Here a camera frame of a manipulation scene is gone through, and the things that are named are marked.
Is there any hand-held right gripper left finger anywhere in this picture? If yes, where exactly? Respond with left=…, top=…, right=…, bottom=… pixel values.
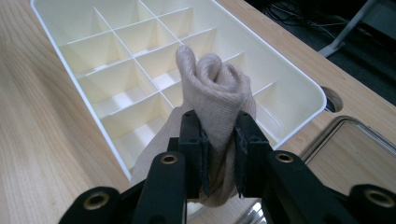
left=132, top=109, right=210, bottom=224

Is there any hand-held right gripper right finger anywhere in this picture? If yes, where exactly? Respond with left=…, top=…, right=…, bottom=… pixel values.
left=233, top=111, right=359, bottom=224

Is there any beige sock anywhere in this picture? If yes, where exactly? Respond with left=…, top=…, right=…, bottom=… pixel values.
left=130, top=45, right=258, bottom=208

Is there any white divided storage box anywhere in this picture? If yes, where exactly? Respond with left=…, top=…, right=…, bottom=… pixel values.
left=30, top=0, right=328, bottom=182

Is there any grey metal stand leg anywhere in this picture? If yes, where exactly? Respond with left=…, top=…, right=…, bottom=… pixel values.
left=318, top=0, right=378, bottom=59

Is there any black cable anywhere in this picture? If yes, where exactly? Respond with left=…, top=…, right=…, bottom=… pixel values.
left=264, top=1, right=349, bottom=40

